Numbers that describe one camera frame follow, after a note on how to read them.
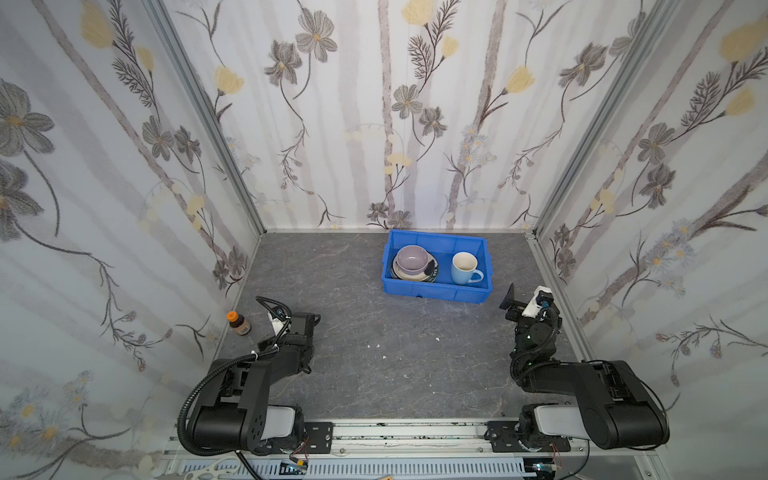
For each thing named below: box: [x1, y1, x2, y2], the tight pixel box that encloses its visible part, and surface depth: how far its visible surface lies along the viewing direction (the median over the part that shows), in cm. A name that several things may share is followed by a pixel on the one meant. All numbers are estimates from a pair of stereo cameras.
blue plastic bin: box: [382, 229, 493, 304], surface depth 103 cm
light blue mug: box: [451, 251, 485, 285], surface depth 101 cm
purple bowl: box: [396, 245, 430, 275], surface depth 106 cm
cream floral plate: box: [393, 250, 438, 281], surface depth 103 cm
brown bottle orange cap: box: [226, 310, 251, 336], surface depth 90 cm
